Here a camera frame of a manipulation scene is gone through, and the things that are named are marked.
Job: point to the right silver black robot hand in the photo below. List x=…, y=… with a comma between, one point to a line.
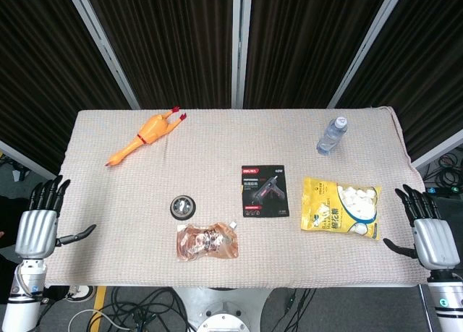
x=430, y=239

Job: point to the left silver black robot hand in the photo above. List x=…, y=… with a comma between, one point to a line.
x=36, y=227

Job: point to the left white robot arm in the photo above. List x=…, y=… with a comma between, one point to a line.
x=23, y=296

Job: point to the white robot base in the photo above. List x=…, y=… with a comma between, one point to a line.
x=226, y=310

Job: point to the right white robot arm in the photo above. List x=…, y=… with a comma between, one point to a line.
x=446, y=299

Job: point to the white tape roll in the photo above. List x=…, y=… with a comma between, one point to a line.
x=81, y=293

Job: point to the yellow marshmallow bag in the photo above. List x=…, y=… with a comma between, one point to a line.
x=341, y=207

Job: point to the clear plastic water bottle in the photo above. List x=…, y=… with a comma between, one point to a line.
x=332, y=136

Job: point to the yellow rubber chicken toy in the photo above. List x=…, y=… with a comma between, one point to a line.
x=148, y=135

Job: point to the brown spouted drink pouch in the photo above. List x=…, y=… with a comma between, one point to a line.
x=207, y=242

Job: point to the black glue gun package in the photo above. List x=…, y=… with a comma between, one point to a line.
x=264, y=191

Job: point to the beige woven tablecloth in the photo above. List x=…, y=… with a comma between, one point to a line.
x=231, y=198

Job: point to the white partition frame post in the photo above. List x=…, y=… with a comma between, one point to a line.
x=240, y=46
x=363, y=46
x=101, y=44

